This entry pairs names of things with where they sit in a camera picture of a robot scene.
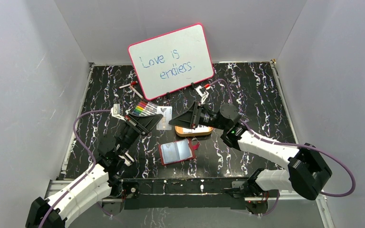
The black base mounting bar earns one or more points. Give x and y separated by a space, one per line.
232 193

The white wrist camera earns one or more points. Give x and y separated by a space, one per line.
203 93
116 112

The red card holder wallet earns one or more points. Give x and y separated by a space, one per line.
178 151

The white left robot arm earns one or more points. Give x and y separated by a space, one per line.
97 182

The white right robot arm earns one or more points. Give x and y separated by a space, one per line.
303 169

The pink framed whiteboard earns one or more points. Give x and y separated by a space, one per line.
171 61

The pack of coloured markers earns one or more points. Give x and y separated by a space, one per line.
144 108

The orange card tray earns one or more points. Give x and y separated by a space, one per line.
179 132

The white whiteboard eraser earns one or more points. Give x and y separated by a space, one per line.
128 159

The red capped white marker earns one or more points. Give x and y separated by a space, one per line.
127 85

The stack of silver cards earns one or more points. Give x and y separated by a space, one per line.
198 129

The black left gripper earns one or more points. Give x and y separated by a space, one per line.
139 126

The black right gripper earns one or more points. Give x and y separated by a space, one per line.
187 119

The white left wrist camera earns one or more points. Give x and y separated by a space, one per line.
116 112

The white marker pen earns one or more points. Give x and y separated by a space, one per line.
136 92

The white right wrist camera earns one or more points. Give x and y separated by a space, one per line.
203 93

